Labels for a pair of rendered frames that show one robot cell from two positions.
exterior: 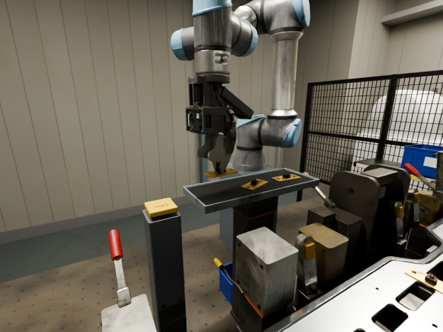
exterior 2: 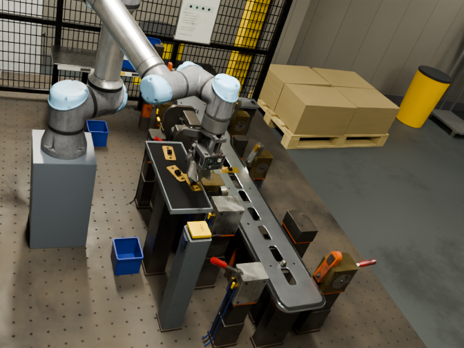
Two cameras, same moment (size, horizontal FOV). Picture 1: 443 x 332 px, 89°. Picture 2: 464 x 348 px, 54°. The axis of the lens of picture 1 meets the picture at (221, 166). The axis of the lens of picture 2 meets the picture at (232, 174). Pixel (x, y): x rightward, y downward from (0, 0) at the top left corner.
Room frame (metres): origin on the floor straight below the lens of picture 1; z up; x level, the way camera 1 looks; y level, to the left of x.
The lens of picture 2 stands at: (0.47, 1.15, 2.05)
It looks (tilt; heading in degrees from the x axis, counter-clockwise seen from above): 34 degrees down; 267
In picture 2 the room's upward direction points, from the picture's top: 19 degrees clockwise
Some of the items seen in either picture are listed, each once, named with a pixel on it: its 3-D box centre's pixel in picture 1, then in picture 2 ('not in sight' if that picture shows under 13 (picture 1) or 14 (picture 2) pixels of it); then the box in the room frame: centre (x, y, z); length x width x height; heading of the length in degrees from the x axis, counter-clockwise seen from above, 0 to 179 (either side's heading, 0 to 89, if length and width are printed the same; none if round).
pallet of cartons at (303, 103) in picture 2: not in sight; (323, 105); (-0.43, -3.35, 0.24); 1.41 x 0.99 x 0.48; 28
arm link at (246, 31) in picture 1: (229, 37); (192, 81); (0.60, -0.02, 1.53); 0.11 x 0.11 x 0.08; 58
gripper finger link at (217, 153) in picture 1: (218, 155); (206, 173); (0.49, 0.01, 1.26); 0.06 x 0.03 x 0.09; 128
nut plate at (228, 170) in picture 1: (221, 170); (192, 181); (0.52, 0.00, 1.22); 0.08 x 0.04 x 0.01; 128
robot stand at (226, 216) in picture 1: (247, 206); (60, 190); (0.99, -0.13, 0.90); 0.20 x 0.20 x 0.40; 28
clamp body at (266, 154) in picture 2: not in sight; (253, 184); (0.27, -0.60, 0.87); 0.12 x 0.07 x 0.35; 29
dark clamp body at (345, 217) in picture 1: (326, 269); not in sight; (0.57, -0.32, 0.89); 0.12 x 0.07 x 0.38; 29
